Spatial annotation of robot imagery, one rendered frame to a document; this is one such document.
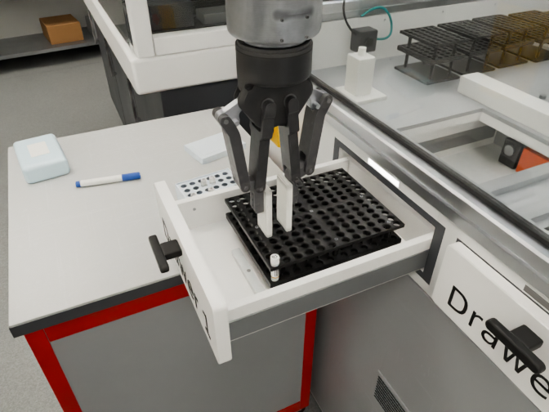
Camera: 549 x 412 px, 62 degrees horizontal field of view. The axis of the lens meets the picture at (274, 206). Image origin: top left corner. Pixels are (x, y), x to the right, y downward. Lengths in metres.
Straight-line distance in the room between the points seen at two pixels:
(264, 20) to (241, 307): 0.34
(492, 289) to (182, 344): 0.61
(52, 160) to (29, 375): 0.86
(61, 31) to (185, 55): 3.03
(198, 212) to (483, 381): 0.50
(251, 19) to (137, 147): 0.83
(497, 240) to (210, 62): 1.03
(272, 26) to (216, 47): 1.01
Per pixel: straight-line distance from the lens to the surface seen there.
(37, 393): 1.72
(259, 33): 0.42
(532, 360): 0.58
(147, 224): 0.94
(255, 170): 0.51
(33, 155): 1.17
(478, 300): 0.65
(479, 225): 0.62
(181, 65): 1.40
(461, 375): 0.78
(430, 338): 0.80
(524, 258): 0.59
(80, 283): 0.85
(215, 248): 0.74
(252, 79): 0.45
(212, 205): 0.77
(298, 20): 0.43
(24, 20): 4.77
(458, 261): 0.65
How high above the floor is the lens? 1.33
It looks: 37 degrees down
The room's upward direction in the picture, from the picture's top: straight up
